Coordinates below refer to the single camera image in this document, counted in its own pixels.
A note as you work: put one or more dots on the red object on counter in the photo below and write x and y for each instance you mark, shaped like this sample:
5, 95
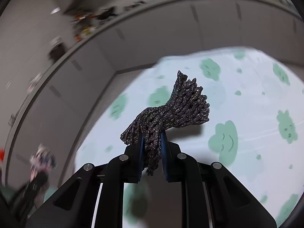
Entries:
2, 154

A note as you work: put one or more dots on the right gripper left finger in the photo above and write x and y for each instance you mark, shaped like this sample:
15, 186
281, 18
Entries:
134, 162

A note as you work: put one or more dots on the black rice cooker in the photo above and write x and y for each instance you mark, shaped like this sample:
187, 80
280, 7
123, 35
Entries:
57, 52

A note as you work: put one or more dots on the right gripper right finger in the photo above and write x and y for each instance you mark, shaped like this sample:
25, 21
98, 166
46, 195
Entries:
169, 156

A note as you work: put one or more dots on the grey kitchen cabinets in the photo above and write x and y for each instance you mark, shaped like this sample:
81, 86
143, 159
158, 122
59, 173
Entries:
59, 106

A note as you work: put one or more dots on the green cloud pattern tablecloth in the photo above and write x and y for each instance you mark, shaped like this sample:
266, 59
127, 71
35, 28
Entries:
255, 126

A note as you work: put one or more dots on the black wok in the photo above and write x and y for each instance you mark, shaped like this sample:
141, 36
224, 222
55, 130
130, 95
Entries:
107, 13

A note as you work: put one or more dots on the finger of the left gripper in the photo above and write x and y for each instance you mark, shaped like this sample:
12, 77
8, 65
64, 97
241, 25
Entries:
39, 181

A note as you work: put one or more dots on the spice rack with bottles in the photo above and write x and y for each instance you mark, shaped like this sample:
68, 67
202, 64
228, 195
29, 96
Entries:
83, 25

